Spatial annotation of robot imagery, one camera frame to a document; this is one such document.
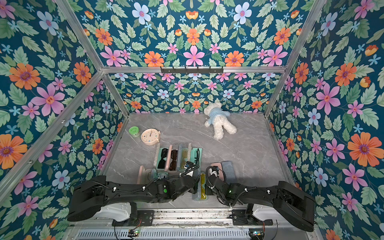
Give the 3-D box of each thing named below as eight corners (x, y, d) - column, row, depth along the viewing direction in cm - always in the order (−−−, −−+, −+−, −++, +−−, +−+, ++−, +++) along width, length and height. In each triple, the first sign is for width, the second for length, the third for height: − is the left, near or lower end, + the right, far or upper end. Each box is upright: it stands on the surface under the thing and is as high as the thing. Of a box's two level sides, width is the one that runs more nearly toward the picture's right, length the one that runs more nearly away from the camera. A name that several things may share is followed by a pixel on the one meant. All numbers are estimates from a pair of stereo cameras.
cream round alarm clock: (139, 145, 103) (138, 143, 100) (144, 130, 111) (143, 128, 109) (157, 145, 103) (156, 143, 100) (161, 130, 111) (160, 128, 109)
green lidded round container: (129, 137, 107) (127, 133, 104) (132, 130, 112) (130, 126, 108) (139, 137, 107) (137, 133, 104) (141, 130, 112) (139, 126, 108)
